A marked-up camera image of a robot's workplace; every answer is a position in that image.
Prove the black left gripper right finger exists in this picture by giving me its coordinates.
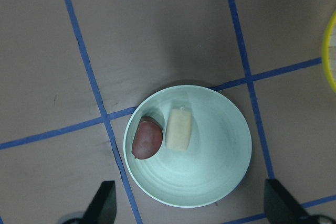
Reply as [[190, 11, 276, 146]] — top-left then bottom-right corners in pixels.
[[264, 179, 315, 223]]

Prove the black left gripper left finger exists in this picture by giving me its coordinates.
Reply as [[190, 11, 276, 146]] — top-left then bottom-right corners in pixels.
[[81, 180, 116, 223]]

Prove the white bun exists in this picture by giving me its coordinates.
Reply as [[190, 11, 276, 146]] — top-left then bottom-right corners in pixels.
[[165, 107, 193, 151]]

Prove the yellow steamer layer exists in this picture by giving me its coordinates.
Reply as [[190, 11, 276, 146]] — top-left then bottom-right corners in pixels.
[[321, 12, 335, 93]]

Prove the pale green plate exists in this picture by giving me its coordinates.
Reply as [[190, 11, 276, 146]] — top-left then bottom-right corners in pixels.
[[123, 85, 252, 208]]

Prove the brown bun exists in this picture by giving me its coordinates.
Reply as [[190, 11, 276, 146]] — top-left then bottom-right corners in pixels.
[[132, 116, 163, 160]]

